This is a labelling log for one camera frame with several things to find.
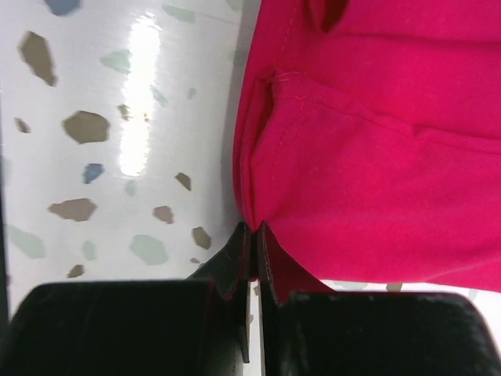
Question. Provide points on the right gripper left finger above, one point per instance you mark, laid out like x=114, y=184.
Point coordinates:
x=195, y=326

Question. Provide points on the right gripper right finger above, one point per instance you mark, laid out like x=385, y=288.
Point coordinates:
x=311, y=329

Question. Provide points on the magenta t-shirt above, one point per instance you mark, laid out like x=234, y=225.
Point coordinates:
x=368, y=139

